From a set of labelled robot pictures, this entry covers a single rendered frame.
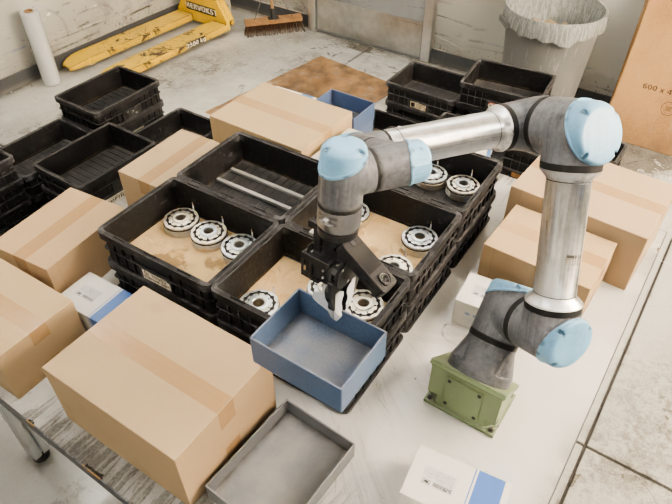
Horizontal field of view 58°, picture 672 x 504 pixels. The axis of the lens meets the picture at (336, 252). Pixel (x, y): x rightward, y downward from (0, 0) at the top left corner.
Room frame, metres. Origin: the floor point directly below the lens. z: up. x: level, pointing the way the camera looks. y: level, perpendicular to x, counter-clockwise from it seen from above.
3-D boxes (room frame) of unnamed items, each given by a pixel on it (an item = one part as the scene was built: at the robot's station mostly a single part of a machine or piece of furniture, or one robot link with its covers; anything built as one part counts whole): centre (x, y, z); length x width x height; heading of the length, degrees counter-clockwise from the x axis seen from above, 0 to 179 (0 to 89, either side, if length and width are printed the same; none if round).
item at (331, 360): (0.71, 0.03, 1.10); 0.20 x 0.15 x 0.07; 56
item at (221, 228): (1.32, 0.36, 0.86); 0.10 x 0.10 x 0.01
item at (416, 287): (1.30, -0.10, 0.87); 0.40 x 0.30 x 0.11; 57
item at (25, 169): (2.35, 1.32, 0.31); 0.40 x 0.30 x 0.34; 146
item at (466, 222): (1.55, -0.27, 0.87); 0.40 x 0.30 x 0.11; 57
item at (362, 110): (2.09, -0.02, 0.81); 0.20 x 0.15 x 0.07; 56
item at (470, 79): (2.76, -0.84, 0.37); 0.42 x 0.34 x 0.46; 56
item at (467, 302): (1.13, -0.44, 0.75); 0.20 x 0.12 x 0.09; 61
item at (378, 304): (1.04, -0.07, 0.86); 0.10 x 0.10 x 0.01
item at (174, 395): (0.83, 0.39, 0.80); 0.40 x 0.30 x 0.20; 57
